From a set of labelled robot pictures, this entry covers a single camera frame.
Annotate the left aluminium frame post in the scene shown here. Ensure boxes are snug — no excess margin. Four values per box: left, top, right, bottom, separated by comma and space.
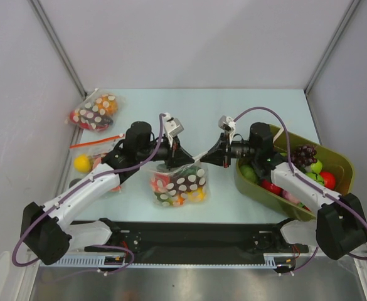
28, 0, 87, 99

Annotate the red fake tomato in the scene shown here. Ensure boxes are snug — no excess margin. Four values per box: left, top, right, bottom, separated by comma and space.
319, 171, 336, 190

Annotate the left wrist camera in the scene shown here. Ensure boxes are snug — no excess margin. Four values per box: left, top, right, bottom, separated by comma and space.
162, 113, 184, 147

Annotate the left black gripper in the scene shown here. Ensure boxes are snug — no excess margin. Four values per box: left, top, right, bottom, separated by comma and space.
137, 134, 194, 171

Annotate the pink fake onion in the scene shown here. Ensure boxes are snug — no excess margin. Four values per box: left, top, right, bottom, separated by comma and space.
282, 190, 301, 206

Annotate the yellow fake lemon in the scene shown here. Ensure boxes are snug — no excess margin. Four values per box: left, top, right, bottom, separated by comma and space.
73, 154, 92, 173

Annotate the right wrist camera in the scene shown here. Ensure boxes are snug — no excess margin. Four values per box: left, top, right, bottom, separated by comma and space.
218, 115, 236, 142

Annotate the right aluminium frame post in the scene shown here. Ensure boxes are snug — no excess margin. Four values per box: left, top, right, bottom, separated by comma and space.
305, 0, 363, 92

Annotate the orange zipper clear bag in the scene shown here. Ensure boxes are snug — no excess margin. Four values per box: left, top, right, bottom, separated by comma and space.
68, 134, 124, 187

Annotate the green fake lettuce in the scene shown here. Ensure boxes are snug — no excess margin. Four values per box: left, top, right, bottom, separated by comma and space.
240, 165, 259, 184

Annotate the olive green plastic bin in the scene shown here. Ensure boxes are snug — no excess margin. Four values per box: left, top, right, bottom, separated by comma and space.
234, 132, 354, 221

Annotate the purple fake grape bunch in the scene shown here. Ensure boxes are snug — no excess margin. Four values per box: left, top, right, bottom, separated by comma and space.
290, 145, 317, 168

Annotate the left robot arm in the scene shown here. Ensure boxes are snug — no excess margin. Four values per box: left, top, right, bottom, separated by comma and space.
20, 114, 194, 265

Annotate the red fake apple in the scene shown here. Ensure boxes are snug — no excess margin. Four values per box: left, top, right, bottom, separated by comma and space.
260, 179, 282, 196

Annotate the polka dot zip bag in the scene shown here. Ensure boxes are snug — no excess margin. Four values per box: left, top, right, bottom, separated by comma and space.
148, 160, 209, 207
66, 88, 125, 132

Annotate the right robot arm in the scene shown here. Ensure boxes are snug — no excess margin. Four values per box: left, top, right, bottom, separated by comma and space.
200, 122, 367, 260

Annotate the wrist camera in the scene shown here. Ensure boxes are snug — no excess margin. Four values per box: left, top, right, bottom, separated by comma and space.
162, 113, 184, 147
218, 115, 236, 142

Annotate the aluminium frame post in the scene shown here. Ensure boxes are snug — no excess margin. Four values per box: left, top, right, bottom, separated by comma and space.
28, 0, 87, 99
305, 0, 363, 92

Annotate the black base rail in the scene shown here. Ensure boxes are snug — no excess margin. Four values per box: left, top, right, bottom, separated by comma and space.
66, 219, 319, 266

